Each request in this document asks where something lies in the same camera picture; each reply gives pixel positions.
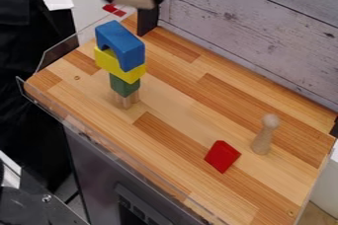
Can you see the blue arch block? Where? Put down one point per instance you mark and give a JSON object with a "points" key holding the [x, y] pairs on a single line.
{"points": [[125, 46]]}

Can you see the red tape piece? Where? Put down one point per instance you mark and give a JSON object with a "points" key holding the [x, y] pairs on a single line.
{"points": [[119, 13], [109, 8]]}

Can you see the yellow block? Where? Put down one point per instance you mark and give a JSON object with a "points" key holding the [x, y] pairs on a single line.
{"points": [[119, 70]]}

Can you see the green block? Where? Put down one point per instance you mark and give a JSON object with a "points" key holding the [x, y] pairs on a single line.
{"points": [[123, 87]]}

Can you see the small wooden block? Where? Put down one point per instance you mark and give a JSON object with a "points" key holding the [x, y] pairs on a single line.
{"points": [[126, 102]]}

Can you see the red block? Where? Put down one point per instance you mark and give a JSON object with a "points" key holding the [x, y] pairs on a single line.
{"points": [[221, 156]]}

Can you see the wooden peg figure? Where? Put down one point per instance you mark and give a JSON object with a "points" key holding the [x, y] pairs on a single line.
{"points": [[263, 140]]}

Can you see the black post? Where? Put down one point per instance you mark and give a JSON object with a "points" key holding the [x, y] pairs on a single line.
{"points": [[147, 21]]}

